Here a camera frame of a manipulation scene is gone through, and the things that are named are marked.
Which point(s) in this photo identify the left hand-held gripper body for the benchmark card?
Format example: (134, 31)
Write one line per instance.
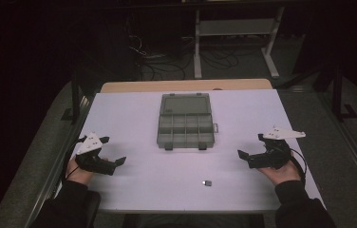
(88, 145)

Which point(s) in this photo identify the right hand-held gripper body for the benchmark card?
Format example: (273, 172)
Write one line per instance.
(273, 156)

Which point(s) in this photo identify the small grey metal part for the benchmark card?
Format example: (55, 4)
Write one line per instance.
(207, 182)

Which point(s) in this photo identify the grey plastic compartment box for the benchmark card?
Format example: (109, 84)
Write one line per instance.
(184, 126)

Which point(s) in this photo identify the person's right hand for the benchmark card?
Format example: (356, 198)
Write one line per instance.
(284, 175)

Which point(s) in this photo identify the person's left hand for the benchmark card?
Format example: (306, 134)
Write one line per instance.
(77, 175)

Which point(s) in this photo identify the black metal stand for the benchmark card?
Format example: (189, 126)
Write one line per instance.
(78, 91)
(338, 95)

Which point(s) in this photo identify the wooden table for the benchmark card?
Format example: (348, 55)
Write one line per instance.
(186, 85)

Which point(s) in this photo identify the white metal desk frame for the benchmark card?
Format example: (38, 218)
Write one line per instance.
(236, 28)

